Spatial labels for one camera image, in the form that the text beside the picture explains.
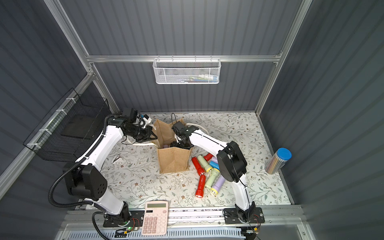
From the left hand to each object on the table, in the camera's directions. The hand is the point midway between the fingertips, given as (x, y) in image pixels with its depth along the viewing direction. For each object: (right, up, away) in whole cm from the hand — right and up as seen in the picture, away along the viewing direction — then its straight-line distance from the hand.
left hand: (157, 138), depth 81 cm
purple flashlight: (+1, -6, +16) cm, 17 cm away
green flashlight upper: (+26, -16, +9) cm, 32 cm away
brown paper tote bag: (+7, -12, +1) cm, 14 cm away
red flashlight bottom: (+23, -29, -2) cm, 37 cm away
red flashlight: (+22, -17, +8) cm, 29 cm away
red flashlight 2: (+29, -13, +13) cm, 34 cm away
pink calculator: (+1, -40, -9) cm, 41 cm away
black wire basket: (-42, +5, -7) cm, 43 cm away
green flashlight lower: (+31, -22, +4) cm, 38 cm away
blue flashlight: (+32, -17, +8) cm, 37 cm away
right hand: (+9, -9, +7) cm, 15 cm away
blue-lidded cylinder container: (+64, -10, -5) cm, 65 cm away
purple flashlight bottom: (+33, -26, +1) cm, 42 cm away
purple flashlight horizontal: (+33, -14, +11) cm, 37 cm away
